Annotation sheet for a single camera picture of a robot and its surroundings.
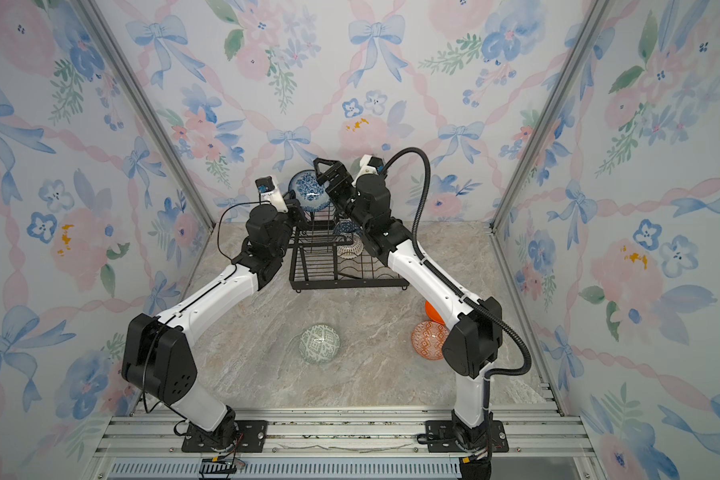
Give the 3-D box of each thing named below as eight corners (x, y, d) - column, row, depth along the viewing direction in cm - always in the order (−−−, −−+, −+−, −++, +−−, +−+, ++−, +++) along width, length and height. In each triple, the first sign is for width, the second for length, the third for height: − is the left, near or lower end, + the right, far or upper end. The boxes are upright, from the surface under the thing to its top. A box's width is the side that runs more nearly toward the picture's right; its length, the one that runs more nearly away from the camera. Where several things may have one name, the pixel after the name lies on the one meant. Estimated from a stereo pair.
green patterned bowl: (300, 364, 88) (297, 358, 84) (304, 331, 94) (302, 324, 90) (339, 364, 88) (338, 358, 84) (341, 331, 94) (340, 324, 90)
